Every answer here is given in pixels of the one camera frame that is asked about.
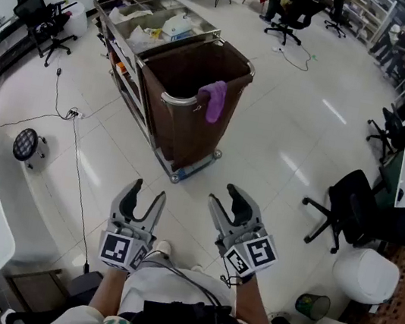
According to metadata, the white round pouf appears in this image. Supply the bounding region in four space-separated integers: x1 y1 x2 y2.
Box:
328 242 404 310

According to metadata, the person's white shoe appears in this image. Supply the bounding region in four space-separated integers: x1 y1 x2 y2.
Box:
154 238 174 257

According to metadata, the white crumpled sheet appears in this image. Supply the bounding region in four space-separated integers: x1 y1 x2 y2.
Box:
107 3 155 31

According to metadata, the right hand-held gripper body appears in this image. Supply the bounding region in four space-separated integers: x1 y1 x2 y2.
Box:
209 216 284 285

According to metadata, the black chest strap pack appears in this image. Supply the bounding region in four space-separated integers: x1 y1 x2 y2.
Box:
140 291 245 324

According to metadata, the black round stool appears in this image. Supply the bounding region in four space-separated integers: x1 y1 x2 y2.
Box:
9 125 52 172

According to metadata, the black mesh waste basket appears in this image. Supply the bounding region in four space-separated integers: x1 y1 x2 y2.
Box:
293 291 333 324

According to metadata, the metal cart with rail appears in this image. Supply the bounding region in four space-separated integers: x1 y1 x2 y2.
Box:
66 0 268 195

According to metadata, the person's white shirt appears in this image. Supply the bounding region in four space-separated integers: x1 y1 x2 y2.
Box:
4 237 405 324

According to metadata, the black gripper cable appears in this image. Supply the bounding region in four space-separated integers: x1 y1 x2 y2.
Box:
135 247 246 320

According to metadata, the person's right forearm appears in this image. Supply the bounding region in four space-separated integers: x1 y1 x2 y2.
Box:
228 272 281 324

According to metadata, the black floor cable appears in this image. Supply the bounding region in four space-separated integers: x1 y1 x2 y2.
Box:
0 59 122 275

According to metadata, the green floor cable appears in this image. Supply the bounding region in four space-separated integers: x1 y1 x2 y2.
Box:
278 41 322 74

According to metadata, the person's left forearm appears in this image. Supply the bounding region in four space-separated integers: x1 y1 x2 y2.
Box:
87 263 130 319

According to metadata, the black office chair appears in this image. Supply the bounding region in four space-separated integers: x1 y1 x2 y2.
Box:
322 0 358 41
294 161 405 266
262 0 329 52
5 0 85 73
361 102 405 166

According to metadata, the black low rack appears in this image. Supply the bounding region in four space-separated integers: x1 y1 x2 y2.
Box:
0 13 39 97

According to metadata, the white shelf unit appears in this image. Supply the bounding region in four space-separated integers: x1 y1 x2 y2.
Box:
315 0 399 49

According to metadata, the brown laundry bag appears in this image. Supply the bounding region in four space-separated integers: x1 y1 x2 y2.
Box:
123 27 259 182

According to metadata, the purple cloth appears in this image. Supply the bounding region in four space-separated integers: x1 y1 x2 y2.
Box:
193 77 229 126

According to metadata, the white bucket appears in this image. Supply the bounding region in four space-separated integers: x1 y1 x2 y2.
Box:
63 0 93 39

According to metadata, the black floor box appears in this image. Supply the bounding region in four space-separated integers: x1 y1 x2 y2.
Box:
65 266 105 303

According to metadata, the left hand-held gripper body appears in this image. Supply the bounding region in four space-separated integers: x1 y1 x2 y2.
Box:
95 213 159 276

